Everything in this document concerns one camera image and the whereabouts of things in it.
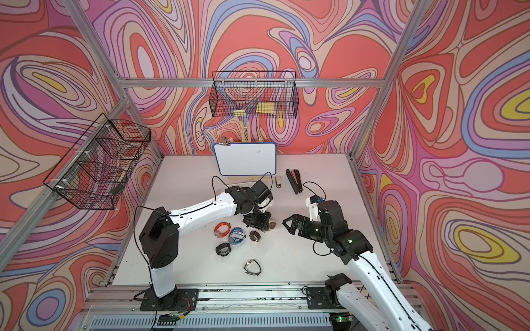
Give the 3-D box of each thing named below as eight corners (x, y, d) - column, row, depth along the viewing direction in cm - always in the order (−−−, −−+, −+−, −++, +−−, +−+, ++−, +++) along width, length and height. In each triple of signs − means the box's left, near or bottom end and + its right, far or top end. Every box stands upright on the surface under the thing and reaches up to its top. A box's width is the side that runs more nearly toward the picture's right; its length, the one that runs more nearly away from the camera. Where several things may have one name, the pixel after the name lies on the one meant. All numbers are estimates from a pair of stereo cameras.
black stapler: (293, 194, 104) (293, 192, 102) (285, 172, 114) (285, 169, 112) (305, 192, 105) (306, 190, 103) (297, 170, 115) (297, 167, 113)
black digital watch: (217, 256, 85) (214, 251, 81) (218, 247, 88) (215, 242, 83) (230, 256, 85) (228, 251, 81) (231, 247, 88) (229, 242, 83)
